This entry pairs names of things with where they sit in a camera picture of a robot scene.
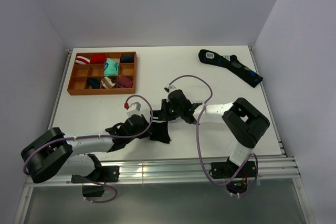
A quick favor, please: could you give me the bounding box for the dark teal rolled sock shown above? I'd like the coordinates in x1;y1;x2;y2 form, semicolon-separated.
87;78;101;89

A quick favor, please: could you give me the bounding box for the orange compartment tray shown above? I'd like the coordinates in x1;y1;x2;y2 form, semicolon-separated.
67;51;138;95

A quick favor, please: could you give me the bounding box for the dark navy rolled sock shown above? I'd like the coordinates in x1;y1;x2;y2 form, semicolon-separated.
120;54;135;63

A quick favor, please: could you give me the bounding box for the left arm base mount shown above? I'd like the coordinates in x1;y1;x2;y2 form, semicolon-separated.
71;165;120;203

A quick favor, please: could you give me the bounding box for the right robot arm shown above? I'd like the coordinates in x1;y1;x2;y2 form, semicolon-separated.
153;89;270;177

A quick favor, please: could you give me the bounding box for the red white striped rolled sock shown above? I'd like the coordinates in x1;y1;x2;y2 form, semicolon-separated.
75;56;90;65

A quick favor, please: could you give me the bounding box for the beige brown rolled sock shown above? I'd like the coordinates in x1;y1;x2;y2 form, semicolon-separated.
101;76;118;89

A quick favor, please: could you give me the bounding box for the black blue patterned sock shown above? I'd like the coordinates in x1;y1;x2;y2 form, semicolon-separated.
198;49;263;88

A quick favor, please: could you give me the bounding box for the black white-striped sock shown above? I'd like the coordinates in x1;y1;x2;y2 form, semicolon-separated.
149;121;171;144

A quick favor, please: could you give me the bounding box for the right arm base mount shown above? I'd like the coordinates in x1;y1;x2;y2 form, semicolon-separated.
209;160;258;179

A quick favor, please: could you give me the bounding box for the maroon purple rolled sock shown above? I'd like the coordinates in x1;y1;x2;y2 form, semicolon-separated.
118;75;133;88

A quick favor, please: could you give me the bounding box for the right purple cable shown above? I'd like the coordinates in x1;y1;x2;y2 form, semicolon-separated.
167;74;259;196

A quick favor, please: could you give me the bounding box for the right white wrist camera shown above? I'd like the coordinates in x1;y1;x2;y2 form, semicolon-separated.
164;84;177;93

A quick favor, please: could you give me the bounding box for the aluminium front rail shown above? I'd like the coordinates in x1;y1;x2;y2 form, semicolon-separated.
25;155;301;187

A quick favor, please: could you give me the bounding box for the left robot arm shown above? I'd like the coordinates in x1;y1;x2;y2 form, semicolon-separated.
21;115;152;184

